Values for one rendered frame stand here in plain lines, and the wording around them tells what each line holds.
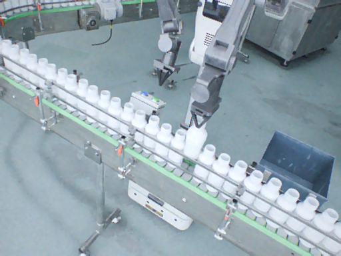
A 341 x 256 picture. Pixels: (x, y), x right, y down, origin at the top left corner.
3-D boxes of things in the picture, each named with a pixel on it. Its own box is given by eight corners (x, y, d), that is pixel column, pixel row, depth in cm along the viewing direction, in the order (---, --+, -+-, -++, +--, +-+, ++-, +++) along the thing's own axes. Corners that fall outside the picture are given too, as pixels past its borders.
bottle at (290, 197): (263, 224, 98) (283, 195, 88) (266, 211, 103) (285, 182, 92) (280, 232, 97) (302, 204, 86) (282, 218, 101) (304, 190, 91)
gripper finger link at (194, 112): (212, 125, 97) (220, 103, 91) (203, 136, 92) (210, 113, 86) (195, 116, 99) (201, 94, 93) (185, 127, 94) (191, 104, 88)
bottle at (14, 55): (14, 81, 137) (7, 49, 126) (12, 75, 141) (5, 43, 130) (28, 79, 140) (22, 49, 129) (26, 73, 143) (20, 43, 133)
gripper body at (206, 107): (221, 103, 93) (227, 84, 88) (208, 118, 86) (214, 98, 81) (203, 95, 95) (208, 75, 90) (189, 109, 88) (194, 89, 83)
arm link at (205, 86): (239, 54, 78) (210, 44, 81) (223, 70, 70) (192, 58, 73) (227, 91, 86) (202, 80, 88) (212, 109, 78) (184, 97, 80)
